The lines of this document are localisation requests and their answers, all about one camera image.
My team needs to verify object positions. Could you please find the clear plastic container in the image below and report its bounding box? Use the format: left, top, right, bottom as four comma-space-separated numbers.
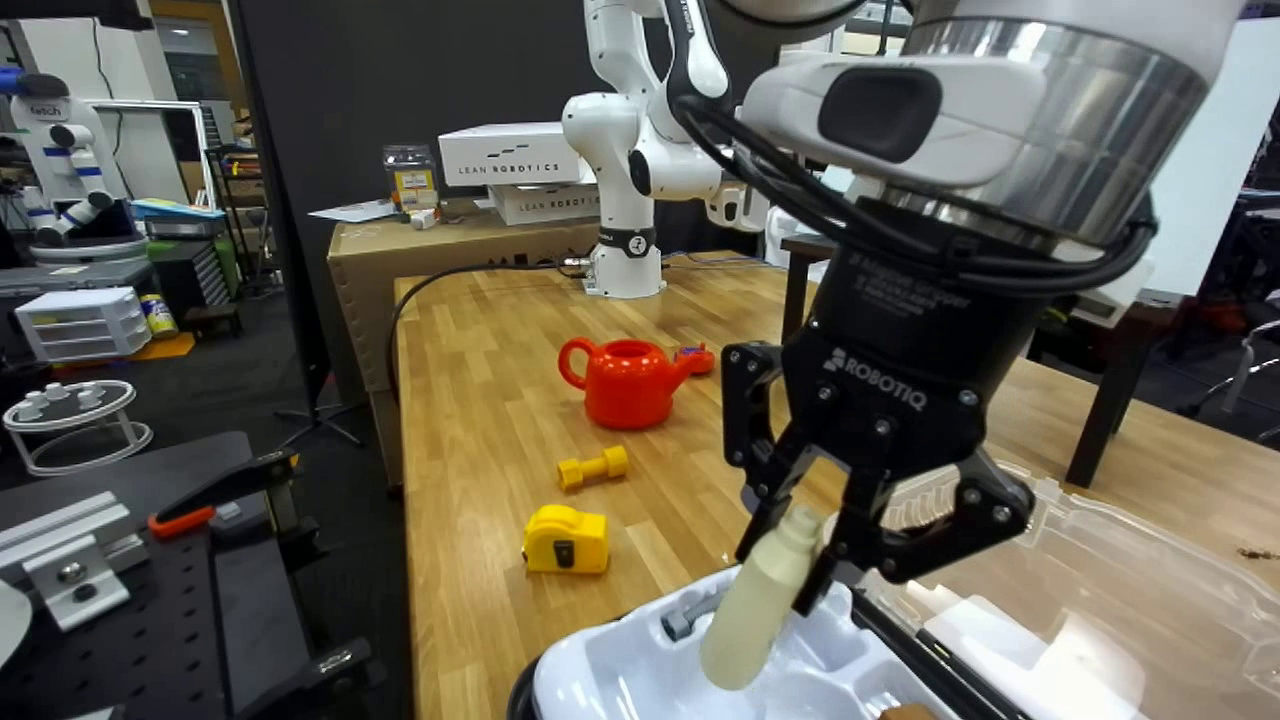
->
915, 471, 1280, 720

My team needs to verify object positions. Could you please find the aluminium bracket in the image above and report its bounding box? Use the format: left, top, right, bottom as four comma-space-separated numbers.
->
0, 487, 134, 632

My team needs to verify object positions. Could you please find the black optical breadboard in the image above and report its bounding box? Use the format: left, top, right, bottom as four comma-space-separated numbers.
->
0, 429, 384, 720

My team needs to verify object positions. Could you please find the white printed cardboard box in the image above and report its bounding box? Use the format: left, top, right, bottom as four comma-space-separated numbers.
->
437, 120, 600, 191

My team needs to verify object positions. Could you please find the red watering can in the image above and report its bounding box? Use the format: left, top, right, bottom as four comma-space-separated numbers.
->
554, 331, 697, 437

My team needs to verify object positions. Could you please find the white ring stand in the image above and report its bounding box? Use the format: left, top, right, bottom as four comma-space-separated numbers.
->
0, 374, 156, 480

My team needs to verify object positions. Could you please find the small cream plastic bottle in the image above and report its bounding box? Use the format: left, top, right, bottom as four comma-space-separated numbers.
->
697, 500, 832, 696

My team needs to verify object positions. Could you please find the yellow toy dumbbell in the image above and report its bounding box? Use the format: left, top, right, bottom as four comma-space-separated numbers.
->
554, 444, 636, 494

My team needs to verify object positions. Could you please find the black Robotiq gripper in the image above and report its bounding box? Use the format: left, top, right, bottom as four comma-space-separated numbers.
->
721, 242, 1059, 616

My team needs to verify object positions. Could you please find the yellow tape measure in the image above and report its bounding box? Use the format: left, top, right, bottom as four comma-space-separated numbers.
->
519, 500, 615, 579

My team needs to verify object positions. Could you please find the white drawer unit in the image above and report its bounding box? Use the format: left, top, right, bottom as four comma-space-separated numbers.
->
10, 285, 153, 367

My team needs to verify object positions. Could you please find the black partition panel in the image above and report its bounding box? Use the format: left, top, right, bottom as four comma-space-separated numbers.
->
226, 0, 594, 415

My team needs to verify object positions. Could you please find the orange handled black clamp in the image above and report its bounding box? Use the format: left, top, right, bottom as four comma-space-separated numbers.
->
141, 448, 309, 545

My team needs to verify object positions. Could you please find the black case white insert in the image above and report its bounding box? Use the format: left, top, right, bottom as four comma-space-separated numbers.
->
503, 564, 1017, 720

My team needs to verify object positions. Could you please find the black table cable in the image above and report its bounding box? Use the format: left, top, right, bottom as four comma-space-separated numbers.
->
379, 255, 574, 404

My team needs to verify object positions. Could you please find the small brown printed box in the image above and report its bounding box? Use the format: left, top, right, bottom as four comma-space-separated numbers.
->
384, 141, 444, 230

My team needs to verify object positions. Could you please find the white lab microscope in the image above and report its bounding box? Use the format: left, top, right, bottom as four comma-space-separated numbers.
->
0, 72, 126, 253

